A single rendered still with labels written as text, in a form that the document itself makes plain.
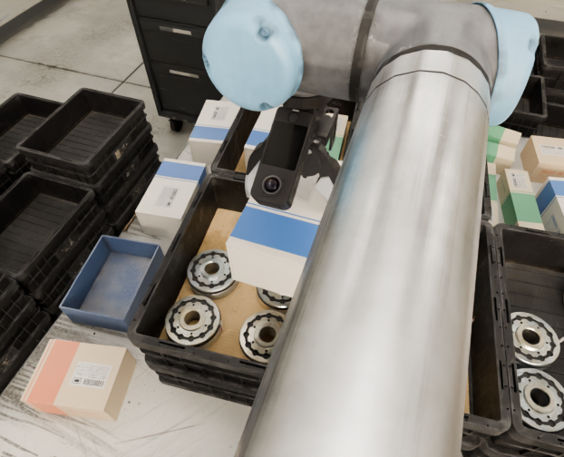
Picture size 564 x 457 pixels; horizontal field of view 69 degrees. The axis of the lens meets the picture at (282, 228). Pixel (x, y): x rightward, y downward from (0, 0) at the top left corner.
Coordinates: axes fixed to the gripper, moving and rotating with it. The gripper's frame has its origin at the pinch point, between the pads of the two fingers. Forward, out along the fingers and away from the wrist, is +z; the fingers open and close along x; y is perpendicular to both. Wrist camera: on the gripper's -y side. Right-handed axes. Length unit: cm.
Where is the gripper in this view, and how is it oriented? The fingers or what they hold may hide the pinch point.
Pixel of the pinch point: (293, 212)
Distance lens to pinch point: 60.2
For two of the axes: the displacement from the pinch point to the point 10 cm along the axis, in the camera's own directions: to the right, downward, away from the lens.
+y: 3.3, -7.4, 5.9
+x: -9.4, -2.6, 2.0
